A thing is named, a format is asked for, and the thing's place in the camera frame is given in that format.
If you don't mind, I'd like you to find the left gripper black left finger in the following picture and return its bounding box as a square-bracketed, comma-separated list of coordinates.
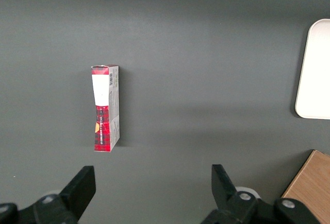
[0, 165, 96, 224]

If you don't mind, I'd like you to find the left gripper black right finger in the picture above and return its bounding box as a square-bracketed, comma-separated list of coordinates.
[200, 164, 322, 224]

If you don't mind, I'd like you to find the wooden drawer cabinet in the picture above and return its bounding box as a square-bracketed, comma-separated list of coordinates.
[281, 149, 330, 224]

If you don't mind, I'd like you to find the red plaid cardboard box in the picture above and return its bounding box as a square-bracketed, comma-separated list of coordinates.
[90, 64, 121, 153]

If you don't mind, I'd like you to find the cream rectangular tray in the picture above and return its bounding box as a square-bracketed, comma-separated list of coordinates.
[294, 19, 330, 120]

